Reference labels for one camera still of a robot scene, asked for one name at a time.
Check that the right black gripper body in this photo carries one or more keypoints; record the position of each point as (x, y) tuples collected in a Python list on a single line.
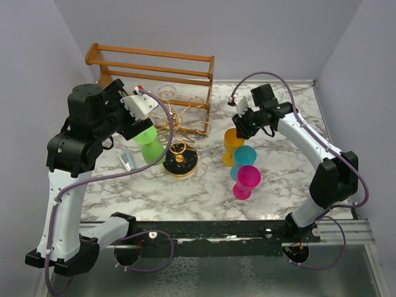
[(249, 123)]

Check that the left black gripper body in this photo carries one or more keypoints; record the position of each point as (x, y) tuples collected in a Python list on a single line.
[(127, 125)]

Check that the orange plastic goblet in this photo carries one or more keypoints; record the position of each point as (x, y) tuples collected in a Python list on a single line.
[(231, 143)]

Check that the green plastic goblet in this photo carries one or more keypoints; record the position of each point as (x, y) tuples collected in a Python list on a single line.
[(151, 147)]

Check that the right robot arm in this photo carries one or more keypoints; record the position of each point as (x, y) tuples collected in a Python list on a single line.
[(335, 178)]

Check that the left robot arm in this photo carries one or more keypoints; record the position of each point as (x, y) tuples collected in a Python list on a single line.
[(95, 114)]

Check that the wooden dish rack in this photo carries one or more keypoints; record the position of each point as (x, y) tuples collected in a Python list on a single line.
[(191, 74)]

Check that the blue plastic goblet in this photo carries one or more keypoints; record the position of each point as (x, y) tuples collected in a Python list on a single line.
[(243, 155)]

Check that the small blue white packet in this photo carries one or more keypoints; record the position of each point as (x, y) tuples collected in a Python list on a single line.
[(127, 161)]

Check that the pink plastic goblet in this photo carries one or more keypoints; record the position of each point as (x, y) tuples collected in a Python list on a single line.
[(247, 179)]

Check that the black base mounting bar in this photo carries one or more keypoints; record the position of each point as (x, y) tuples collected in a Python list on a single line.
[(215, 238)]

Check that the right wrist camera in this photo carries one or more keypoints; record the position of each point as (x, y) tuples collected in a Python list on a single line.
[(240, 102)]

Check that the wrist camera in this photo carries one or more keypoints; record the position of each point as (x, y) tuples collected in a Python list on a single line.
[(240, 102), (139, 105)]

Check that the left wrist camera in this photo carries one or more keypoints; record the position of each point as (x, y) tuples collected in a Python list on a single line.
[(139, 105)]

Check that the gold wire wine glass rack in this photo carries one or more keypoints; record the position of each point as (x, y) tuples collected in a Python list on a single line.
[(182, 158)]

